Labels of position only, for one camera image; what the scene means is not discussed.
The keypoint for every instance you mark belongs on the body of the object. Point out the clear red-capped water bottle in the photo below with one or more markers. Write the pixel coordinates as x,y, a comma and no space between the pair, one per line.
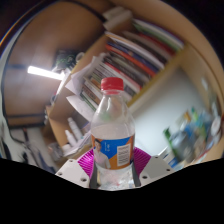
112,133

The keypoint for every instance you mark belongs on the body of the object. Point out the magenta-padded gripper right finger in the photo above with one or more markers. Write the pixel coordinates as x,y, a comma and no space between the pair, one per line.
156,168

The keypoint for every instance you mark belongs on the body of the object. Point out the wooden shelf unit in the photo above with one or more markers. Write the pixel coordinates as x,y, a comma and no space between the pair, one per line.
133,56

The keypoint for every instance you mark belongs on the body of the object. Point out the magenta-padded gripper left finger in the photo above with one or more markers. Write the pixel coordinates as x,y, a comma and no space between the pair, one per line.
71,170

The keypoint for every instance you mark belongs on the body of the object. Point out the ceiling light tube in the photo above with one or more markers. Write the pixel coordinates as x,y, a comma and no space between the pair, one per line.
45,72

